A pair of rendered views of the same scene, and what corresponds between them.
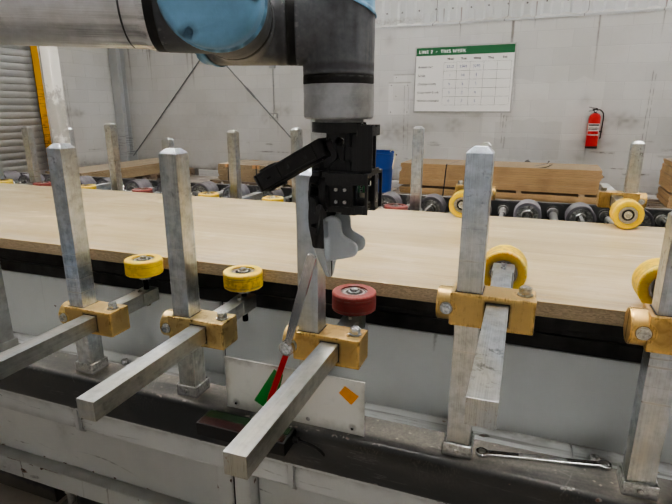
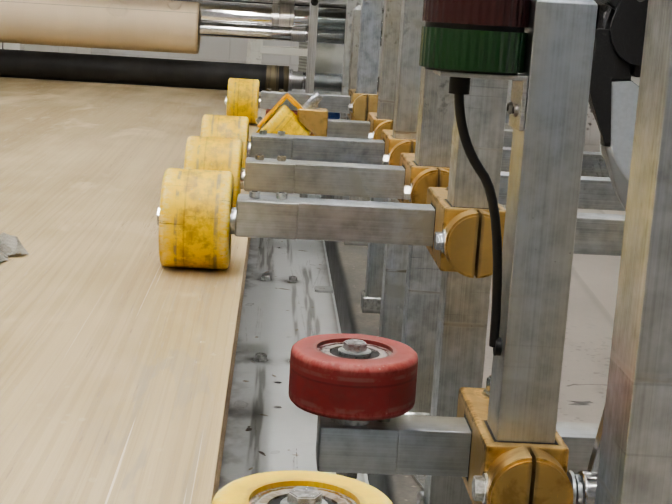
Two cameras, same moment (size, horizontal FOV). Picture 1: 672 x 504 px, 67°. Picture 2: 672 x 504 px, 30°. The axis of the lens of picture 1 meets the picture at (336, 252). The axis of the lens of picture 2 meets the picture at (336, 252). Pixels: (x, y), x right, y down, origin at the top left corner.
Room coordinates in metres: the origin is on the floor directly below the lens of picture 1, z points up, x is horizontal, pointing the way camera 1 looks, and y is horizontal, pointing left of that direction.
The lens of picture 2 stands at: (1.17, 0.66, 1.12)
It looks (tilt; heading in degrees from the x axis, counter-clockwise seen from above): 11 degrees down; 247
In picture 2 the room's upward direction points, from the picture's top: 4 degrees clockwise
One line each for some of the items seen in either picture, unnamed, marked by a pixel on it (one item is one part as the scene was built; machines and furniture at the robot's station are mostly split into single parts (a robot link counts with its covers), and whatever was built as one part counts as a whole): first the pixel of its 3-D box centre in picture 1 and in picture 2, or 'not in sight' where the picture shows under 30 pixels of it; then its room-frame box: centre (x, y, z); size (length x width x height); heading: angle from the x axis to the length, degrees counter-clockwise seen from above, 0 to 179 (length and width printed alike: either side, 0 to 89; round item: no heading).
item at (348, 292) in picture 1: (353, 317); (349, 429); (0.86, -0.03, 0.85); 0.08 x 0.08 x 0.11
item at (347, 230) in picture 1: (344, 243); (617, 146); (0.69, -0.01, 1.04); 0.06 x 0.03 x 0.09; 70
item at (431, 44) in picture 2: not in sight; (472, 49); (0.82, 0.02, 1.10); 0.06 x 0.06 x 0.02
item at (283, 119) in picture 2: not in sight; (278, 137); (0.56, -0.99, 0.93); 0.09 x 0.08 x 0.09; 160
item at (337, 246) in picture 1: (337, 248); not in sight; (0.66, 0.00, 1.04); 0.06 x 0.03 x 0.09; 70
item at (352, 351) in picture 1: (325, 342); (505, 458); (0.77, 0.02, 0.85); 0.14 x 0.06 x 0.05; 70
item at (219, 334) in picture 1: (198, 326); not in sight; (0.86, 0.25, 0.84); 0.14 x 0.06 x 0.05; 70
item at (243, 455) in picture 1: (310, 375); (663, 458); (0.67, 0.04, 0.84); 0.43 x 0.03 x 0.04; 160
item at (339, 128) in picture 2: not in sight; (454, 137); (0.33, -0.90, 0.95); 0.37 x 0.03 x 0.03; 160
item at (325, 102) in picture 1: (339, 104); not in sight; (0.68, 0.00, 1.23); 0.10 x 0.09 x 0.05; 160
